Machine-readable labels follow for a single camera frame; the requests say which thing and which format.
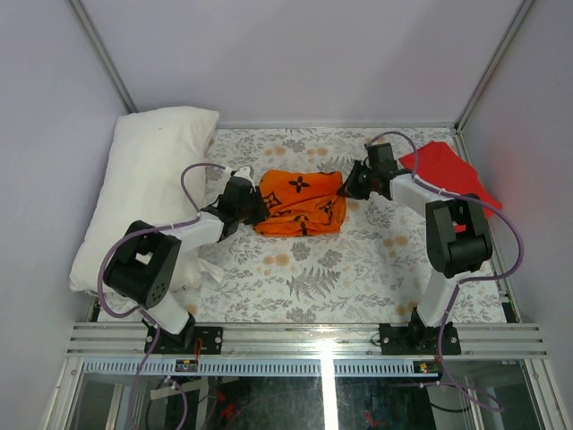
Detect orange patterned pillowcase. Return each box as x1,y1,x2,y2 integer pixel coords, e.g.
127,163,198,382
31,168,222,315
254,170,346,237

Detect white pillow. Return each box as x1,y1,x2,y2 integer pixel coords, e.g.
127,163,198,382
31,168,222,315
70,107,219,293

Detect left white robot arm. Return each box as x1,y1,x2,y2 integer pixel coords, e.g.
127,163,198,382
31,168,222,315
98,167,269,354

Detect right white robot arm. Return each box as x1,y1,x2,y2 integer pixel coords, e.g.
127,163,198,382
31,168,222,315
338,142,499,354

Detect red folded cloth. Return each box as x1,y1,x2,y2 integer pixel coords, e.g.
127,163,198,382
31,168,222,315
390,142,502,217

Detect floral table mat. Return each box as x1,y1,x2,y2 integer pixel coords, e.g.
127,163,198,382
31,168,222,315
97,127,514,323

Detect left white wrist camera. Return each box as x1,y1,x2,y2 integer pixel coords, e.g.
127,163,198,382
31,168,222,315
231,166,254,183

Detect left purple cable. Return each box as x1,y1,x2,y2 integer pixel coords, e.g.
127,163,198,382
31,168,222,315
96,161,236,430

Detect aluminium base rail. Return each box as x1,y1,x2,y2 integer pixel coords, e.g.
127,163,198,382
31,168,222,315
66,322,545,377

